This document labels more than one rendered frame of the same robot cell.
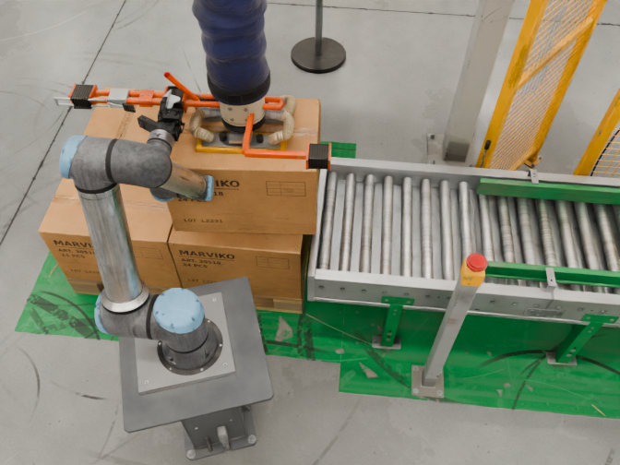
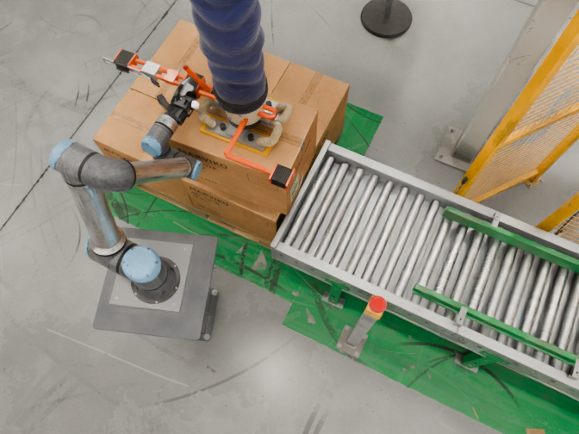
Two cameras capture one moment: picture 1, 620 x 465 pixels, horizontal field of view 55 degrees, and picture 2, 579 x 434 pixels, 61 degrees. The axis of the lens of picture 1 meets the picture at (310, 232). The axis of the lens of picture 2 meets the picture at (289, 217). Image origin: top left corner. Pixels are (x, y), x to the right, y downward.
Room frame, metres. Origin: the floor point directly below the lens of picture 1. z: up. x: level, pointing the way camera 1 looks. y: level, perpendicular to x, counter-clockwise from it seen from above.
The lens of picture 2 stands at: (0.58, -0.40, 3.00)
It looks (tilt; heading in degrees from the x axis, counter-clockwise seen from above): 68 degrees down; 23
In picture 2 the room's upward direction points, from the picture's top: 2 degrees counter-clockwise
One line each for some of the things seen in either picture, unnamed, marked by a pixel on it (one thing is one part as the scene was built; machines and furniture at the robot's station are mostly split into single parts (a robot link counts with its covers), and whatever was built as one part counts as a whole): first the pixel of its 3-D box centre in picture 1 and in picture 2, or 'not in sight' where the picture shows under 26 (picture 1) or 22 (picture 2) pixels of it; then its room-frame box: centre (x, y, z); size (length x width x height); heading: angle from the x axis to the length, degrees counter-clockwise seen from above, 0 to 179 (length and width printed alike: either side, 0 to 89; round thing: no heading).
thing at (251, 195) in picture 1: (245, 166); (245, 145); (1.67, 0.27, 0.87); 0.60 x 0.40 x 0.40; 88
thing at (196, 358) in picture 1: (187, 338); (152, 276); (0.91, 0.42, 0.82); 0.19 x 0.19 x 0.10
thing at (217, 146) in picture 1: (241, 140); (237, 133); (1.60, 0.26, 1.09); 0.34 x 0.10 x 0.05; 87
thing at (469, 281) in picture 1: (447, 333); (362, 326); (1.09, -0.56, 0.50); 0.07 x 0.07 x 1.00; 84
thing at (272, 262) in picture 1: (197, 186); (227, 129); (2.01, 0.59, 0.34); 1.20 x 1.00 x 0.40; 84
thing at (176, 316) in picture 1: (178, 318); (143, 267); (0.92, 0.43, 0.96); 0.17 x 0.15 x 0.18; 83
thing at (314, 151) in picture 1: (318, 156); (282, 176); (1.42, -0.03, 1.20); 0.09 x 0.08 x 0.05; 177
